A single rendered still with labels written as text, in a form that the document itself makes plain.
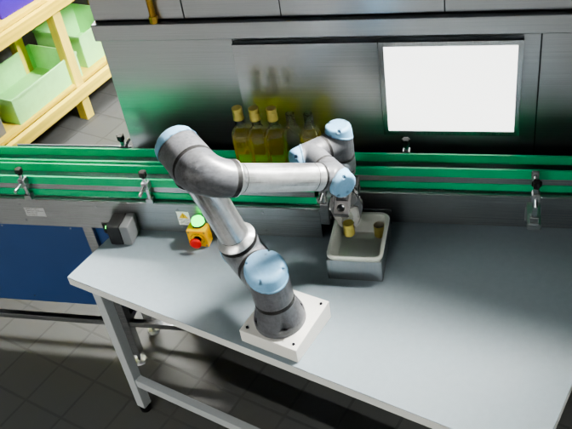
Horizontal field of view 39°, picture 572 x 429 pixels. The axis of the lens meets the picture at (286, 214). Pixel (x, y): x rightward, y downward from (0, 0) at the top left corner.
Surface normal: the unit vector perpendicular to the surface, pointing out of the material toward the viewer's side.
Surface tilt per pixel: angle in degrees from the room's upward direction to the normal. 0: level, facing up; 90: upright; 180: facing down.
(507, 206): 90
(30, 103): 90
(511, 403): 0
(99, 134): 0
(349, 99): 90
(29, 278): 90
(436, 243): 0
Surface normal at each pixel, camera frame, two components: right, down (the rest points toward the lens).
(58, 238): -0.22, 0.65
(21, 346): -0.13, -0.76
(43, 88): 0.88, 0.21
